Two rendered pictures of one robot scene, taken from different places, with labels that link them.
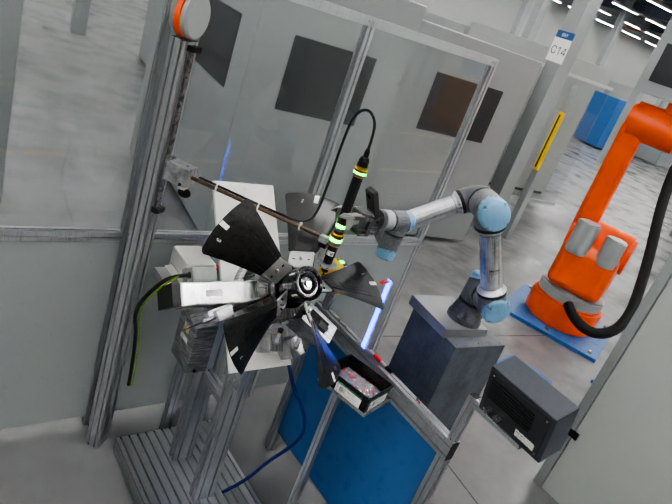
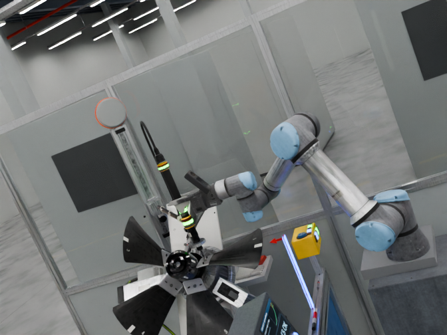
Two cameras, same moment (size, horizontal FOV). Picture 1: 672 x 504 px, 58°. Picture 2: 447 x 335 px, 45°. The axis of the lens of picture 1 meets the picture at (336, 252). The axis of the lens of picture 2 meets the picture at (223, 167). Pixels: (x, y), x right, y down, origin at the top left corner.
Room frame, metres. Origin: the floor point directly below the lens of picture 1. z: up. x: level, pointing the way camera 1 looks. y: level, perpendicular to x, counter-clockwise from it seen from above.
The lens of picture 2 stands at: (1.11, -1.94, 1.90)
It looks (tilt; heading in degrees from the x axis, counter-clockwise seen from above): 10 degrees down; 62
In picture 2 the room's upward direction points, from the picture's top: 23 degrees counter-clockwise
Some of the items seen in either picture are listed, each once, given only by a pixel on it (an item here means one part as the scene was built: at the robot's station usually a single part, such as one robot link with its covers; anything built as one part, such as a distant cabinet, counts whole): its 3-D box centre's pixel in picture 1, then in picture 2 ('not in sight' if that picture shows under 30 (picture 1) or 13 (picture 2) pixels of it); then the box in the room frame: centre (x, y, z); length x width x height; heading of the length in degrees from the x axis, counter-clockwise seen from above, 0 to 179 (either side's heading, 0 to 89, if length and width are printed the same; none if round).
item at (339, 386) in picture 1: (356, 382); not in sight; (1.93, -0.24, 0.84); 0.22 x 0.17 x 0.07; 59
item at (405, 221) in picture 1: (399, 221); (241, 184); (2.10, -0.18, 1.44); 0.11 x 0.08 x 0.09; 133
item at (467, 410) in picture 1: (463, 417); not in sight; (1.78, -0.61, 0.96); 0.03 x 0.03 x 0.20; 43
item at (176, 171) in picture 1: (179, 172); (155, 206); (2.04, 0.63, 1.35); 0.10 x 0.07 x 0.08; 78
